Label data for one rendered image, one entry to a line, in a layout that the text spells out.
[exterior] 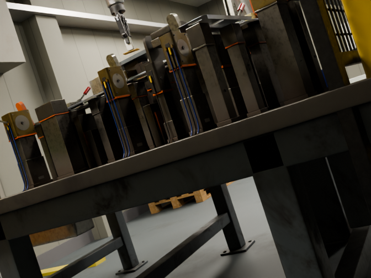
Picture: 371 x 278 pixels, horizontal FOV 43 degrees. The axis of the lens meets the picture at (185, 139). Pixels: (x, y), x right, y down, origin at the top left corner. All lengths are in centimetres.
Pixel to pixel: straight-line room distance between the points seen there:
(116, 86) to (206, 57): 58
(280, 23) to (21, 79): 366
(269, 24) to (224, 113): 34
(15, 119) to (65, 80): 271
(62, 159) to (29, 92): 278
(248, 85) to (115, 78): 58
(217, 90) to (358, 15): 46
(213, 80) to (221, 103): 7
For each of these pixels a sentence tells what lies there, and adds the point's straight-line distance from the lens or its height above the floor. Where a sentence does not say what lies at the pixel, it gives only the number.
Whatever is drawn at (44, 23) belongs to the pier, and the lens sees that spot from 508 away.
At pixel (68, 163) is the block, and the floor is 75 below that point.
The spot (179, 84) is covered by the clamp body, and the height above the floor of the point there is 88.
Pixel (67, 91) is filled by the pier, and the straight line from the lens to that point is 492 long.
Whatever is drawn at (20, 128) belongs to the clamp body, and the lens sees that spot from 228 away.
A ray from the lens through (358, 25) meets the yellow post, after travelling 101.
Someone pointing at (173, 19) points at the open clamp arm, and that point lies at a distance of 164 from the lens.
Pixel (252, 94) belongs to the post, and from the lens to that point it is 145.
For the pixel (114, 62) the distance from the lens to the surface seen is 186.
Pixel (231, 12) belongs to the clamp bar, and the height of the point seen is 111.
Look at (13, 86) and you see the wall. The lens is 473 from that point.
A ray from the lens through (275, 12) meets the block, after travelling 147.
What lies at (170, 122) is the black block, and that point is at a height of 77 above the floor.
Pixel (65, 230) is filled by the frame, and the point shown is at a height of 53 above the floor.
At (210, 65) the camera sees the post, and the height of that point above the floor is 87.
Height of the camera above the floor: 70
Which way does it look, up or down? level
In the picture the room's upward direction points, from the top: 18 degrees counter-clockwise
